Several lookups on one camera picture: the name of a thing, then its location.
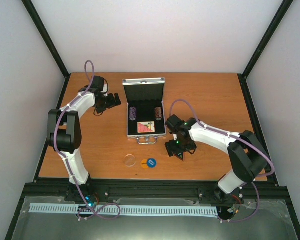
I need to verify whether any black aluminium frame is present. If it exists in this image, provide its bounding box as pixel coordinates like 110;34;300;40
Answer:
5;0;300;240

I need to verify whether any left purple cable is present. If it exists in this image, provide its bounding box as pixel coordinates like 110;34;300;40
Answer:
53;60;122;222

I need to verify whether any light blue cable duct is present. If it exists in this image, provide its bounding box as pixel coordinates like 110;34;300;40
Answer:
28;203;218;218

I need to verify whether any aluminium poker case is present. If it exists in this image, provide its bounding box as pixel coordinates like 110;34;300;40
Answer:
122;77;166;145

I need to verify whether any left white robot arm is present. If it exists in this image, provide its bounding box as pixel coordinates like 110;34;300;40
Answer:
46;76;122;202

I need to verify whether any clear round tube lid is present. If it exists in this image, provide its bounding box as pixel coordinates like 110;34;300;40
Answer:
123;154;136;167

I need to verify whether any red playing card deck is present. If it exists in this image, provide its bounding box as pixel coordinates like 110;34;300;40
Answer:
137;121;156;134

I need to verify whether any orange round button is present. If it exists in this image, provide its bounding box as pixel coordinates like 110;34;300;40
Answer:
140;159;149;169

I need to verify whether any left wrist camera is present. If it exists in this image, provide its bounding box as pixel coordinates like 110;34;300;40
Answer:
102;84;109;94

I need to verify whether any blue small blind button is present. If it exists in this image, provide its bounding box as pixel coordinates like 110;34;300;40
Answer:
146;158;157;168

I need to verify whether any purple cable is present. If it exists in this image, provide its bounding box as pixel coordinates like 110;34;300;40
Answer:
169;99;276;224
53;60;122;222

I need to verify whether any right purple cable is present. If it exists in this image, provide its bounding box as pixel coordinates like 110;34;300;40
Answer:
169;99;276;224

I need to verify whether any black triangular dealer button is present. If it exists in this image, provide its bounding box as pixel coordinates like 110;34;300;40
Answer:
174;152;184;161

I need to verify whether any brown black chip stack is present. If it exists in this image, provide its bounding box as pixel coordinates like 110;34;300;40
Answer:
154;107;163;121

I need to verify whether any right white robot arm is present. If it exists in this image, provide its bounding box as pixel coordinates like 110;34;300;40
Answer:
165;115;269;203

